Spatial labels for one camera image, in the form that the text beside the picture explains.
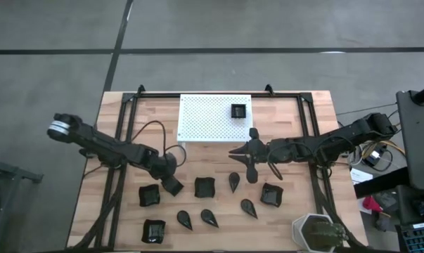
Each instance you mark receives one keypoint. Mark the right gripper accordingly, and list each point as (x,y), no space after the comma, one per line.
(259,152)

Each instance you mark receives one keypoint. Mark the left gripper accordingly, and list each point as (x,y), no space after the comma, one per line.
(173,186)

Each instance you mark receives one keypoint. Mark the wavy square black plate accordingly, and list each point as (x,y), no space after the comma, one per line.
(204,187)
(153,231)
(149,195)
(271,195)

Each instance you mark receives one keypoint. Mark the teardrop black plate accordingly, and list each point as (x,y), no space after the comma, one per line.
(247,206)
(208,216)
(183,218)
(234,180)

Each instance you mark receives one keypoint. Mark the small square black plate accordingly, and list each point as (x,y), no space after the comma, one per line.
(238,111)

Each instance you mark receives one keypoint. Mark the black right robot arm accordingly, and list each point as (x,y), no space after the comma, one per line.
(338,140)

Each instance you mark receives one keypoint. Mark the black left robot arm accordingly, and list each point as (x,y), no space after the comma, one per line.
(102,144)

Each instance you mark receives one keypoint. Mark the white perforated metal shelf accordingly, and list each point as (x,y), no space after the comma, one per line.
(204,119)

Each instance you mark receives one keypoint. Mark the white hexagonal plant pot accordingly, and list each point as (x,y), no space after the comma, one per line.
(296,228)

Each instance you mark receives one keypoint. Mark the green cactus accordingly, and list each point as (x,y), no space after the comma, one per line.
(324,233)

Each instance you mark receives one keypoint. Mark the white paper sheet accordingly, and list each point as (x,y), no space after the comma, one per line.
(359,175)

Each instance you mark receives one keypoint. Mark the silver power adapter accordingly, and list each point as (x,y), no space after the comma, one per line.
(374,156)

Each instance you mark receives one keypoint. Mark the red floor object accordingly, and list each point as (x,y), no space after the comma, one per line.
(370,204)

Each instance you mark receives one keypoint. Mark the black beam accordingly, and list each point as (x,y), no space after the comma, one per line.
(380,182)

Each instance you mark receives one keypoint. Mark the dark metal stand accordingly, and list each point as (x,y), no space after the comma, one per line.
(18,173)

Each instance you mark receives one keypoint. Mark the backlit keyboard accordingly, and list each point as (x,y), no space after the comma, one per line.
(419,240)

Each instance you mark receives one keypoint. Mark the black aluminium table frame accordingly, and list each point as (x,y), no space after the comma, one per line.
(159,95)

